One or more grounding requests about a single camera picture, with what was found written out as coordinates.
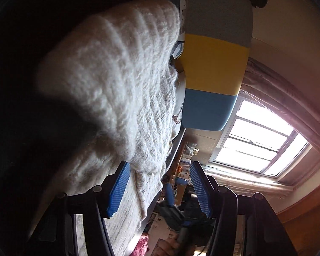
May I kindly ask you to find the blue triangle pattern pillow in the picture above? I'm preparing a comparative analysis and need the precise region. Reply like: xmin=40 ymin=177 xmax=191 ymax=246
xmin=173 ymin=0 xmax=189 ymax=59

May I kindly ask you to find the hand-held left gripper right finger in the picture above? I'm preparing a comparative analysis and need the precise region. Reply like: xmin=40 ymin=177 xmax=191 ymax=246
xmin=189 ymin=161 xmax=299 ymax=256

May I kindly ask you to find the person's right hand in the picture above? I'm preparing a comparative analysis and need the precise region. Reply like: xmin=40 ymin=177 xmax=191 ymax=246
xmin=152 ymin=239 xmax=184 ymax=256

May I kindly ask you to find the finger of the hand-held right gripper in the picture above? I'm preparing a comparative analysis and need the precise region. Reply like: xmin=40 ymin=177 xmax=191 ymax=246
xmin=163 ymin=181 xmax=176 ymax=208

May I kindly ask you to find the beige deer print pillow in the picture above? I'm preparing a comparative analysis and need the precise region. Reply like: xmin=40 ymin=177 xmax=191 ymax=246
xmin=171 ymin=64 xmax=187 ymax=126

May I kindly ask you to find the glass jar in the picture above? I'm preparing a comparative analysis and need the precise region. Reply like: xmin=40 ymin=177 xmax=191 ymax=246
xmin=185 ymin=143 xmax=197 ymax=157

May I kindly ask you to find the white knit sweater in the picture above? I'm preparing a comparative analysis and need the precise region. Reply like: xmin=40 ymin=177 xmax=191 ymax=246
xmin=33 ymin=0 xmax=187 ymax=256

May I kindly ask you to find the grey yellow blue sofa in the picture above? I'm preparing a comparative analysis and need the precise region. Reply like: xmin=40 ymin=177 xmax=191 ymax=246
xmin=180 ymin=0 xmax=268 ymax=131

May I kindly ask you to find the wooden side table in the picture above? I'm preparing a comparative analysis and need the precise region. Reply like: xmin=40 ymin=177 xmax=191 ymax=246
xmin=164 ymin=136 xmax=200 ymax=208

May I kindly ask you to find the red quilt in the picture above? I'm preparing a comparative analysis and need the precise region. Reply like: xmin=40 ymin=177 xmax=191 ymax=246
xmin=132 ymin=235 xmax=150 ymax=256

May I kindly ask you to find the pink sheer curtain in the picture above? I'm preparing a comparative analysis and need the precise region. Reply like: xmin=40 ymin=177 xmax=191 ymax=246
xmin=203 ymin=57 xmax=320 ymax=195

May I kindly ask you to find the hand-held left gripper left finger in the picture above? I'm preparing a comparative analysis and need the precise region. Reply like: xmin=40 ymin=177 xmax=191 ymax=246
xmin=29 ymin=161 xmax=131 ymax=256

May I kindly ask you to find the window beside sofa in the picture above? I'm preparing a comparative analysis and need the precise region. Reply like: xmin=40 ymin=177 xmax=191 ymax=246
xmin=209 ymin=100 xmax=310 ymax=176

